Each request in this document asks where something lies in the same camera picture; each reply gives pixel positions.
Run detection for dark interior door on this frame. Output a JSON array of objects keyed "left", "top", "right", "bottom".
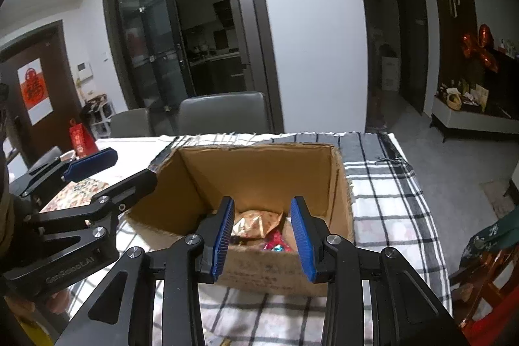
[{"left": 392, "top": 0, "right": 430, "bottom": 117}]

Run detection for brown wooden door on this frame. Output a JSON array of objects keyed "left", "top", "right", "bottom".
[{"left": 0, "top": 20, "right": 84, "bottom": 169}]

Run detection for plaid tablecloth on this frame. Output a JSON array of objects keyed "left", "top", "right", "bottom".
[{"left": 69, "top": 131, "right": 453, "bottom": 346}]

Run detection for narrow grey chair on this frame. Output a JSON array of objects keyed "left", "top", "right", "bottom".
[{"left": 109, "top": 108, "right": 153, "bottom": 138}]

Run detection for glass sliding door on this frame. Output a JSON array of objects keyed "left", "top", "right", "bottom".
[{"left": 101, "top": 0, "right": 285, "bottom": 134}]

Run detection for woven basket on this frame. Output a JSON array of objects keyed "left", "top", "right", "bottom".
[{"left": 446, "top": 91, "right": 464, "bottom": 111}]

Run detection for floral placemat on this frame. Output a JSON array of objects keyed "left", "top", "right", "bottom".
[{"left": 44, "top": 176, "right": 115, "bottom": 214}]

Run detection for tan biscuit packet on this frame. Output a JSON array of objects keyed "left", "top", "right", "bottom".
[{"left": 232, "top": 209, "right": 285, "bottom": 240}]

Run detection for white low cabinet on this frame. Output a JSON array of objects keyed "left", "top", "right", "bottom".
[{"left": 430, "top": 95, "right": 519, "bottom": 144}]

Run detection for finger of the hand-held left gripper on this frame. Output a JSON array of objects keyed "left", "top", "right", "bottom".
[
  {"left": 17, "top": 147, "right": 119, "bottom": 200},
  {"left": 23, "top": 168, "right": 159, "bottom": 236}
]

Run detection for red foil balloons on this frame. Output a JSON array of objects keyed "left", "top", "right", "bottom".
[{"left": 462, "top": 24, "right": 502, "bottom": 73}]

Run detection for silver refrigerator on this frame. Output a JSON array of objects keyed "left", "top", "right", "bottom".
[{"left": 222, "top": 0, "right": 260, "bottom": 94}]

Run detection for wide grey chair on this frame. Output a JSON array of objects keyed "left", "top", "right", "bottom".
[{"left": 177, "top": 91, "right": 272, "bottom": 136}]

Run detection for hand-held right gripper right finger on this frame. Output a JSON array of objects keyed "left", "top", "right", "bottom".
[{"left": 289, "top": 196, "right": 461, "bottom": 346}]

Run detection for white box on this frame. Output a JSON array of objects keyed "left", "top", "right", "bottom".
[{"left": 381, "top": 56, "right": 402, "bottom": 92}]

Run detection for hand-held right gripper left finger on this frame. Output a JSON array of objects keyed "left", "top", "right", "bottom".
[{"left": 53, "top": 196, "right": 236, "bottom": 346}]

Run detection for red white door poster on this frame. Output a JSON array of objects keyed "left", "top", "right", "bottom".
[{"left": 17, "top": 58, "right": 54, "bottom": 126}]

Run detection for red wooden chair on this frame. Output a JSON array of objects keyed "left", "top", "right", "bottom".
[{"left": 448, "top": 245, "right": 519, "bottom": 331}]

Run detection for pink snack packet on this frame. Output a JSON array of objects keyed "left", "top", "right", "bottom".
[{"left": 261, "top": 230, "right": 295, "bottom": 254}]

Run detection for black range hood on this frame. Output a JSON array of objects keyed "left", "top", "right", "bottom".
[{"left": 212, "top": 0, "right": 234, "bottom": 29}]

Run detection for beige floor mat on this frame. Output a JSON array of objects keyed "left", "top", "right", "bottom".
[{"left": 480, "top": 180, "right": 512, "bottom": 220}]

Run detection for green cloth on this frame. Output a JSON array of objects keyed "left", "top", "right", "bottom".
[{"left": 460, "top": 204, "right": 519, "bottom": 262}]

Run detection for person's left hand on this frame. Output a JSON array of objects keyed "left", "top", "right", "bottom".
[{"left": 6, "top": 287, "right": 71, "bottom": 321}]

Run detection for red gift bag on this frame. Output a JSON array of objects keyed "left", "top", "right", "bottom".
[{"left": 68, "top": 119, "right": 99, "bottom": 159}]

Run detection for white storage shelf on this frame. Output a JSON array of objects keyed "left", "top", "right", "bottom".
[{"left": 83, "top": 91, "right": 113, "bottom": 140}]

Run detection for cardboard box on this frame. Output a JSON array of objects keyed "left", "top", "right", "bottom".
[{"left": 124, "top": 142, "right": 355, "bottom": 297}]

